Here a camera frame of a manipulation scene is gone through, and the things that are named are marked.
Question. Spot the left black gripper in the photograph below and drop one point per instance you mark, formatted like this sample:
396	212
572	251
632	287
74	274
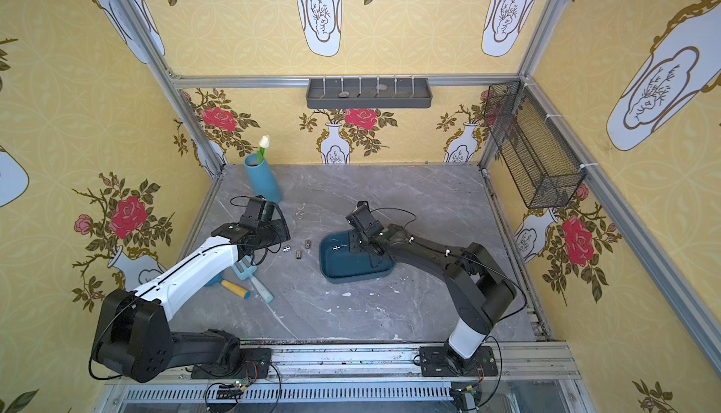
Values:
269	230

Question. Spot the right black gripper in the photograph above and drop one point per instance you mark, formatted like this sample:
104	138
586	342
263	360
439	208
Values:
357	232

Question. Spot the teal plastic storage box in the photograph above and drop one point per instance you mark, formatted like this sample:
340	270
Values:
342	260

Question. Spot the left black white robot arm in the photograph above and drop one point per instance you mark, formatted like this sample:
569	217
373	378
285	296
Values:
133	337

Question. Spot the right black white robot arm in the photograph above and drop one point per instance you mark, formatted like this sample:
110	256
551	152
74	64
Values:
480	290

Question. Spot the light blue toy fork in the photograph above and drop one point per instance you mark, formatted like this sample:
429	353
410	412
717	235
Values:
245	270

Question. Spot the teal blue vase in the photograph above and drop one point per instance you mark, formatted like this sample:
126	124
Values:
261	178

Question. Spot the white tulip flower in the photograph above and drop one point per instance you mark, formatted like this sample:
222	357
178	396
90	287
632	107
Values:
263	146

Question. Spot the yellow handled toy tool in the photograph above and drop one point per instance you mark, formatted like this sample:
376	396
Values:
231	287

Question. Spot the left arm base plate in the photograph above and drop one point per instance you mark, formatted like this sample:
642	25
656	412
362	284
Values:
253	363

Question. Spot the grey wall shelf tray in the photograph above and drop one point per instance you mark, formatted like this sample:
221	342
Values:
371	92

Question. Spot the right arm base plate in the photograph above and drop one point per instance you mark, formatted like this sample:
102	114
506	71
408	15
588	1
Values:
444	362

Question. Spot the black wire mesh basket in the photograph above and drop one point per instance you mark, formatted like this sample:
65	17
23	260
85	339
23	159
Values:
545	169

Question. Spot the aluminium front rail frame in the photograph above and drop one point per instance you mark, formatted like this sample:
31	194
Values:
533	377

